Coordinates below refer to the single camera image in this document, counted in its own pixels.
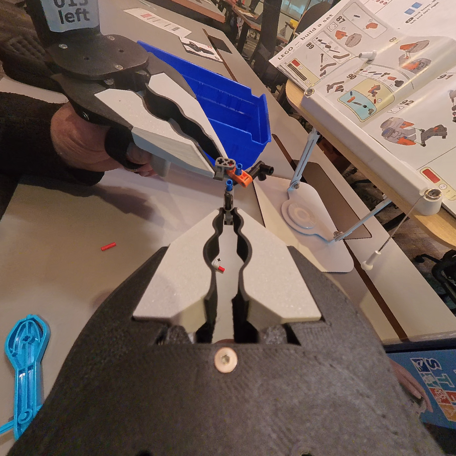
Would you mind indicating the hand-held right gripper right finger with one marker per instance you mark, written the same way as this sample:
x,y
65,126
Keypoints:
x,y
281,285

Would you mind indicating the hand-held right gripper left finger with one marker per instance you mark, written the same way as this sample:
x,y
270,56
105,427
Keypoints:
x,y
171,285

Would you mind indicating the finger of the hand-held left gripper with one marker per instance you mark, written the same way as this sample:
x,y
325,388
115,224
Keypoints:
x,y
188,107
139,114

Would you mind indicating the small brick assembly blue pins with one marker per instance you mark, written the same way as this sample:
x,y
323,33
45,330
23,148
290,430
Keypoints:
x,y
240,178

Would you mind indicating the black brick connector piece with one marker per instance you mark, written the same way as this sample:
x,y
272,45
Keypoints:
x,y
228,203

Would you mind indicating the person's left forearm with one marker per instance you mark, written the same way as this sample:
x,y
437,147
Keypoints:
x,y
25,142

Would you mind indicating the person's left hand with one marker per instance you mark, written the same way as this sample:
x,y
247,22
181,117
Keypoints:
x,y
78,142

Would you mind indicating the blue plastic bin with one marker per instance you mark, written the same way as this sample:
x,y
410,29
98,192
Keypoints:
x,y
231,117

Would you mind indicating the small grey connector red pin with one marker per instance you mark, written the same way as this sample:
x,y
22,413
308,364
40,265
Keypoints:
x,y
218,265

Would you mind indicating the printed picture card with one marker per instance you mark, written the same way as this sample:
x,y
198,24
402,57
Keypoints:
x,y
201,48

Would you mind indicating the white wooden book stand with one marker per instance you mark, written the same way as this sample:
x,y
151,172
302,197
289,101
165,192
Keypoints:
x,y
331,249

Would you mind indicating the white paper strip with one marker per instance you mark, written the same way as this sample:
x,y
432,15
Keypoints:
x,y
156,19

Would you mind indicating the red brick pin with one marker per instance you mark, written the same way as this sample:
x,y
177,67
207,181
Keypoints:
x,y
108,247

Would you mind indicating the light blue plastic brick separator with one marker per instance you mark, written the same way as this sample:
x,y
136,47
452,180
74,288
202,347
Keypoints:
x,y
26,356

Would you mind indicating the black office chair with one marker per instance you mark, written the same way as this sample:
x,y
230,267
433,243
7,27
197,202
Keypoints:
x,y
443,274

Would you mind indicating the blue robot kit box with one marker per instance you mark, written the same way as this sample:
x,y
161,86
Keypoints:
x,y
438,384

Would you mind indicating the brick building instruction booklet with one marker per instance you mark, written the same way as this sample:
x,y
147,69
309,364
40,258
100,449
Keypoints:
x,y
374,71

